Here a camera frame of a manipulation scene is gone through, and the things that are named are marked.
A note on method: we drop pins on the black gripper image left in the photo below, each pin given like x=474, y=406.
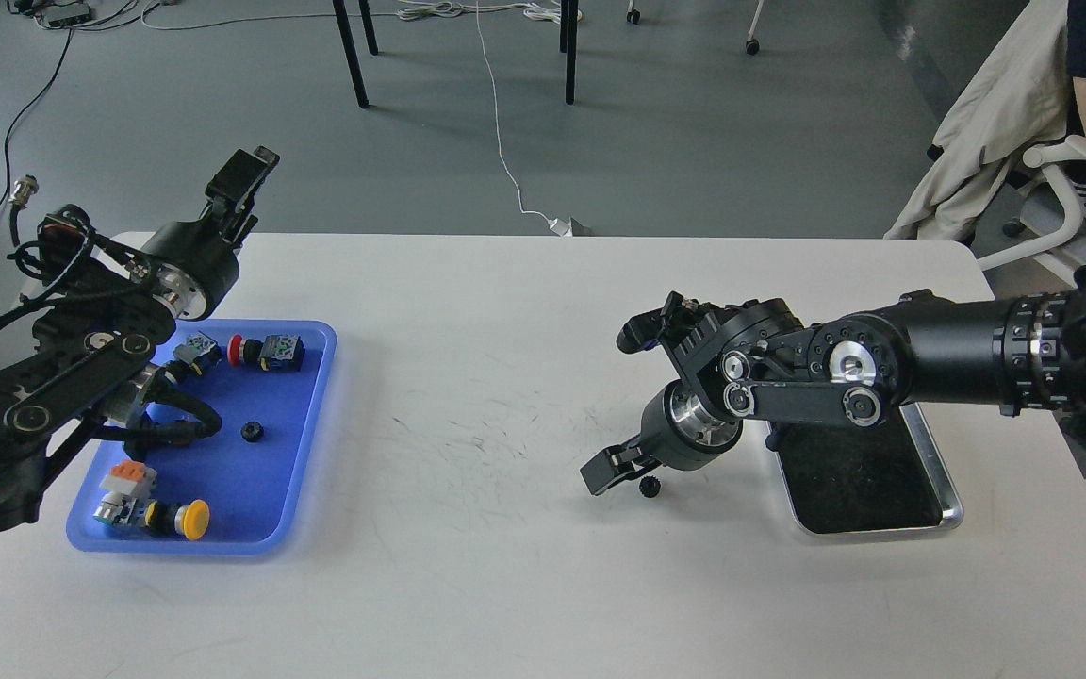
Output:
x=197, y=263

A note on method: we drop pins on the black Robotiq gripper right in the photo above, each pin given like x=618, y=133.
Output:
x=676, y=431

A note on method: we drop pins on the small black gear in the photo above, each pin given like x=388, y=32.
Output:
x=649, y=486
x=252, y=431

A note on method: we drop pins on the black robot arm image left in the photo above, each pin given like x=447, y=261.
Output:
x=77, y=358

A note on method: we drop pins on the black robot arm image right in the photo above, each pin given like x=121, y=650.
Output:
x=757, y=361

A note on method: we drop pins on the silver metal tray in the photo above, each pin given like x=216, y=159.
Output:
x=866, y=485

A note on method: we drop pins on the blue plastic tray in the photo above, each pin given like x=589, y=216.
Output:
x=252, y=489

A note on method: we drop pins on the red emergency stop button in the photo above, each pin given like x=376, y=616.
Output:
x=275, y=353

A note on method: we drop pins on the black table leg left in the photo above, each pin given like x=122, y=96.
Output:
x=350, y=52

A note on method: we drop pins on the black table leg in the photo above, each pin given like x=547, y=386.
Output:
x=569, y=27
x=350, y=52

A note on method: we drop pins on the yellow push button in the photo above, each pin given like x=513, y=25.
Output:
x=189, y=521

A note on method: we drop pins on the black table leg right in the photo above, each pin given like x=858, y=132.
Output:
x=569, y=27

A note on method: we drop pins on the beige jacket on chair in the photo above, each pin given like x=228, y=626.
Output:
x=1019, y=96

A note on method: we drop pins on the green push button switch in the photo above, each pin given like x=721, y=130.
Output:
x=193, y=358

